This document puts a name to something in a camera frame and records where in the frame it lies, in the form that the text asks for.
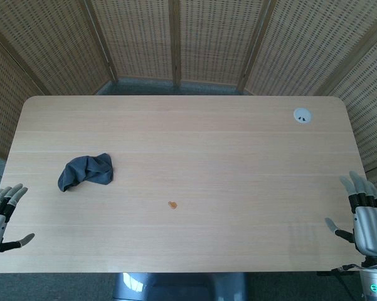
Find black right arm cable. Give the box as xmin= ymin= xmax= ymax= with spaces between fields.
xmin=316 ymin=264 xmax=364 ymax=301

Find dark grey cloth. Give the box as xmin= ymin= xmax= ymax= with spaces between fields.
xmin=56 ymin=152 xmax=115 ymax=193

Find grey robot torso base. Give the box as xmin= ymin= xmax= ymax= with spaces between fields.
xmin=112 ymin=272 xmax=248 ymax=301

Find woven wooden folding screen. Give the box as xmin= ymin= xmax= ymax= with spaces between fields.
xmin=0 ymin=0 xmax=377 ymax=201

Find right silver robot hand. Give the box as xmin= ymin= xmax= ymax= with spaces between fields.
xmin=324 ymin=171 xmax=377 ymax=257

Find white round cable grommet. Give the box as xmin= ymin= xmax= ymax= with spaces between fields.
xmin=293 ymin=107 xmax=314 ymax=125

